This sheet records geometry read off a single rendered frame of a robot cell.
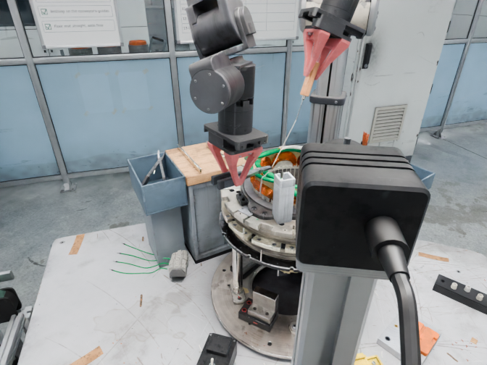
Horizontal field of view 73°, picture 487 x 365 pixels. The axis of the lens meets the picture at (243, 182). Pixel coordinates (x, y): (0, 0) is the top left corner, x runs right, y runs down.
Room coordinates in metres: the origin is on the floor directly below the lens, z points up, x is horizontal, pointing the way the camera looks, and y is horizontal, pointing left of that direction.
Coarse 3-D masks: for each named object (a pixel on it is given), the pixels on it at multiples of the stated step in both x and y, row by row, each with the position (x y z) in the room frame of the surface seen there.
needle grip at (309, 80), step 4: (316, 64) 0.60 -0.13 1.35; (316, 68) 0.60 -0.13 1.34; (312, 72) 0.60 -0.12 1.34; (316, 72) 0.60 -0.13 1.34; (308, 76) 0.60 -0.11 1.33; (312, 76) 0.60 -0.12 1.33; (304, 80) 0.60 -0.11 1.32; (308, 80) 0.59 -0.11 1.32; (312, 80) 0.60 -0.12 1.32; (304, 84) 0.60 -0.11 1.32; (308, 84) 0.59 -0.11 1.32; (312, 84) 0.60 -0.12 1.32; (304, 88) 0.59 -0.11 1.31; (308, 88) 0.59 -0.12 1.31; (304, 92) 0.59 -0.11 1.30; (308, 92) 0.59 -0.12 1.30
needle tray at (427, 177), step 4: (412, 164) 0.78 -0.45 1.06; (416, 168) 0.77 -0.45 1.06; (420, 168) 0.76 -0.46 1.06; (416, 172) 0.77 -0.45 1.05; (420, 172) 0.76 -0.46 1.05; (424, 172) 0.75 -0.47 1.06; (428, 172) 0.74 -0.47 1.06; (432, 172) 0.74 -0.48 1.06; (420, 176) 0.75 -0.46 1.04; (424, 176) 0.75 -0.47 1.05; (428, 176) 0.71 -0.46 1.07; (432, 176) 0.72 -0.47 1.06; (424, 180) 0.70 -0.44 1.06; (428, 180) 0.71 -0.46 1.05; (432, 180) 0.73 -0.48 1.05; (424, 184) 0.70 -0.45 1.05; (428, 184) 0.72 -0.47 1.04; (428, 188) 0.72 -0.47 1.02
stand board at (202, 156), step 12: (204, 144) 0.91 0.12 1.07; (180, 156) 0.83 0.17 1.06; (192, 156) 0.83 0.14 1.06; (204, 156) 0.83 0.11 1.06; (180, 168) 0.76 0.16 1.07; (192, 168) 0.76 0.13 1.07; (204, 168) 0.76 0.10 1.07; (216, 168) 0.76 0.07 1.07; (192, 180) 0.71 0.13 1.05; (204, 180) 0.73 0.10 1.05
